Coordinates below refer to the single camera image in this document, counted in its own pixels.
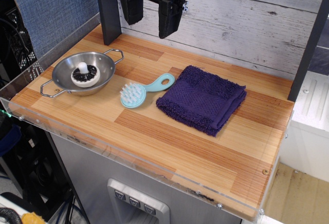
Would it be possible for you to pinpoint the light blue scrub brush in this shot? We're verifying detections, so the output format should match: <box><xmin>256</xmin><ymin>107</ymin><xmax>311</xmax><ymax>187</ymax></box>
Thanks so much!
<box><xmin>120</xmin><ymin>73</ymin><xmax>175</xmax><ymax>108</ymax></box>

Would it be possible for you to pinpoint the purple folded napkin cloth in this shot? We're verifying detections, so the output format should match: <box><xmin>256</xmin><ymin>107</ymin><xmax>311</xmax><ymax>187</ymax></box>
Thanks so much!
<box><xmin>156</xmin><ymin>65</ymin><xmax>247</xmax><ymax>137</ymax></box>

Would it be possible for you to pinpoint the white toy mushroom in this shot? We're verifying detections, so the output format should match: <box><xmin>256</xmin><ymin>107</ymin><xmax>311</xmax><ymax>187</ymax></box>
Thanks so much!
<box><xmin>71</xmin><ymin>62</ymin><xmax>100</xmax><ymax>88</ymax></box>

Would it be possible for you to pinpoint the blue fabric partition panel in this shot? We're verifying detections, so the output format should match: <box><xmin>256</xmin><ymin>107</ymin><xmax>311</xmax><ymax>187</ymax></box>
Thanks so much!
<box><xmin>15</xmin><ymin>0</ymin><xmax>100</xmax><ymax>61</ymax></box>

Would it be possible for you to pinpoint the black plastic crate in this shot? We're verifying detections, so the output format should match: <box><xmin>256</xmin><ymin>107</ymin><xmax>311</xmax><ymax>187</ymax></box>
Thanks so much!
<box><xmin>1</xmin><ymin>0</ymin><xmax>36</xmax><ymax>85</ymax></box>

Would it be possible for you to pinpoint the stainless cabinet front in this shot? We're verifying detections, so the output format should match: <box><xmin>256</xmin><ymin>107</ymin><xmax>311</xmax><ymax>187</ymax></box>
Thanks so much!
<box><xmin>51</xmin><ymin>135</ymin><xmax>242</xmax><ymax>223</ymax></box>

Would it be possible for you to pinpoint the white ribbed box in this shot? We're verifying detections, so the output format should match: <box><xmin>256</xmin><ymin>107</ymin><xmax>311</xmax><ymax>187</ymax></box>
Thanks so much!
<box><xmin>292</xmin><ymin>71</ymin><xmax>328</xmax><ymax>132</ymax></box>

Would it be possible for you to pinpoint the silver dispenser button panel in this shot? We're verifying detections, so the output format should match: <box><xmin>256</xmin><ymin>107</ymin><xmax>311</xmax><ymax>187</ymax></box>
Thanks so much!
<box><xmin>107</xmin><ymin>178</ymin><xmax>170</xmax><ymax>223</ymax></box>

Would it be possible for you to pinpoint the dark left vertical post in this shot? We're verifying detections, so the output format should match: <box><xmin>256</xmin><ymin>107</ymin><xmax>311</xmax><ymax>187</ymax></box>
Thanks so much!
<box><xmin>98</xmin><ymin>0</ymin><xmax>121</xmax><ymax>45</ymax></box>

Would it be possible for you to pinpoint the dark vertical post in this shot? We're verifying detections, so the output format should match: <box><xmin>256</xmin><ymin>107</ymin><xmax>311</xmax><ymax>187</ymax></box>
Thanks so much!
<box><xmin>287</xmin><ymin>0</ymin><xmax>328</xmax><ymax>102</ymax></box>
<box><xmin>98</xmin><ymin>0</ymin><xmax>121</xmax><ymax>45</ymax></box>

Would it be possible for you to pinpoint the steel two-handled bowl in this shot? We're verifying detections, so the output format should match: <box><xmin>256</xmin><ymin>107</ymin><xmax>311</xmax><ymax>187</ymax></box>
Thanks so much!
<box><xmin>40</xmin><ymin>49</ymin><xmax>124</xmax><ymax>98</ymax></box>

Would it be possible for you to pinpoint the dark right vertical post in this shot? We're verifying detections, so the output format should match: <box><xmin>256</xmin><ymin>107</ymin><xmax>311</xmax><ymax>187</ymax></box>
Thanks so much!
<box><xmin>287</xmin><ymin>0</ymin><xmax>328</xmax><ymax>102</ymax></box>

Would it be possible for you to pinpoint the black braided hose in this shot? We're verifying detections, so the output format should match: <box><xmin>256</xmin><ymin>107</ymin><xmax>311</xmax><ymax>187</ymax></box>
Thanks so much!
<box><xmin>0</xmin><ymin>207</ymin><xmax>24</xmax><ymax>224</ymax></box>

